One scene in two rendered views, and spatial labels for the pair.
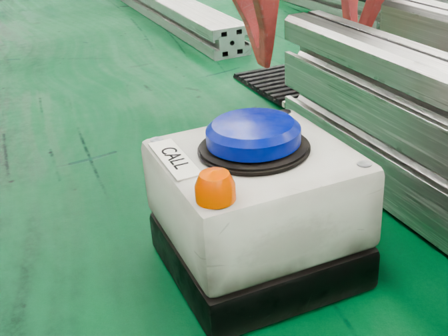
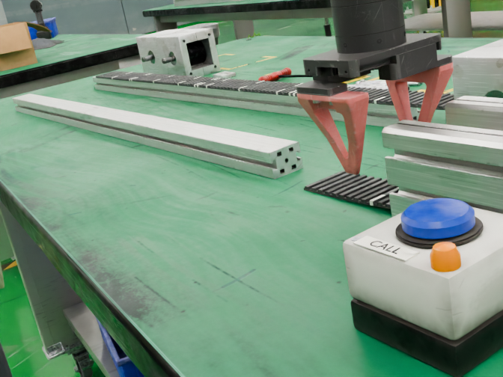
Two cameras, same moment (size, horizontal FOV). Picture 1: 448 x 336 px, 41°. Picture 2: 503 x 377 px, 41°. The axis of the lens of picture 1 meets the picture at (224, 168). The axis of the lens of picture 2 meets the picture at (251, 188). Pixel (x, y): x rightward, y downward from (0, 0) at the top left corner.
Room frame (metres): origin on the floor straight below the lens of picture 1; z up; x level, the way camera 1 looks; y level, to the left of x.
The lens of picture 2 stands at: (-0.10, 0.14, 1.00)
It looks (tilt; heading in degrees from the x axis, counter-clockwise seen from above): 19 degrees down; 350
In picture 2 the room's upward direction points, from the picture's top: 11 degrees counter-clockwise
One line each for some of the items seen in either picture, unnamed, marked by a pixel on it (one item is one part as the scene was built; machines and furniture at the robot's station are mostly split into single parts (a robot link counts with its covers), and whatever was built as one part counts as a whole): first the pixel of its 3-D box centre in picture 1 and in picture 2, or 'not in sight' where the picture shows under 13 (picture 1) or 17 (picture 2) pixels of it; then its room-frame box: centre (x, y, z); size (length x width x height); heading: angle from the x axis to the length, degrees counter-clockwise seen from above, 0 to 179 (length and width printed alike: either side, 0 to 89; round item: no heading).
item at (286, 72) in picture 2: not in sight; (303, 75); (1.06, -0.19, 0.79); 0.16 x 0.08 x 0.02; 32
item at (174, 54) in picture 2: not in sight; (183, 55); (1.42, -0.03, 0.83); 0.11 x 0.10 x 0.10; 114
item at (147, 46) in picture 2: not in sight; (162, 54); (1.53, 0.01, 0.83); 0.11 x 0.10 x 0.10; 114
